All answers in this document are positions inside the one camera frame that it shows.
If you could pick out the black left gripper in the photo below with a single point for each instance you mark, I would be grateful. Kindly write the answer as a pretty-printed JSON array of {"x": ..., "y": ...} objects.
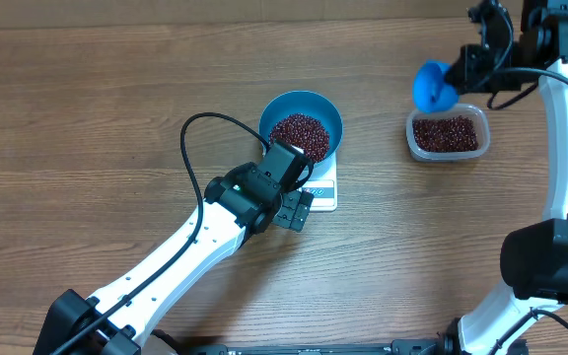
[{"x": 296, "y": 210}]

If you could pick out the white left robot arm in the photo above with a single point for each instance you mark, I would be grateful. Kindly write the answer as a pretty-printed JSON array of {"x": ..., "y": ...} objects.
[{"x": 119, "y": 318}]

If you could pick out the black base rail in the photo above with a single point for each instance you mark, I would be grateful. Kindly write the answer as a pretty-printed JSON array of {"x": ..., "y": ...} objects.
[{"x": 343, "y": 349}]

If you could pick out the blue plastic measuring scoop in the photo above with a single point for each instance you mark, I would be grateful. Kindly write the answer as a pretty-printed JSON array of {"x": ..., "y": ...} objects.
[{"x": 430, "y": 91}]

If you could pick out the red adzuki beans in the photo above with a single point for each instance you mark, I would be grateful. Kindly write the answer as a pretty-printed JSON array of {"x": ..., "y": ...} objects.
[{"x": 448, "y": 135}]

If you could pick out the red beans in bowl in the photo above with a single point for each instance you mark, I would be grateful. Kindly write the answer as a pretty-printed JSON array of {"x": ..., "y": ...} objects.
[{"x": 304, "y": 132}]

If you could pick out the clear plastic food container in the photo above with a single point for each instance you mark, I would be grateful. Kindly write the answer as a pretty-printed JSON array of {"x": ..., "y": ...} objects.
[{"x": 474, "y": 113}]

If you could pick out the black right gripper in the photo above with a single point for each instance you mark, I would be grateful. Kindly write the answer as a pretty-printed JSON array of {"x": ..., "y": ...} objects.
[{"x": 468, "y": 72}]

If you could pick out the teal plastic bowl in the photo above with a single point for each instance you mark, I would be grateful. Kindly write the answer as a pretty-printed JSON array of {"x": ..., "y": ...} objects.
[{"x": 308, "y": 103}]

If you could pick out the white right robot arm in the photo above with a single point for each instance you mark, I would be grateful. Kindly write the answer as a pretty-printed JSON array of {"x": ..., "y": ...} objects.
[{"x": 534, "y": 259}]

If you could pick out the white digital kitchen scale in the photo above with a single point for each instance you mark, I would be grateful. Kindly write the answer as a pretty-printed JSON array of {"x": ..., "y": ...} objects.
[{"x": 323, "y": 186}]

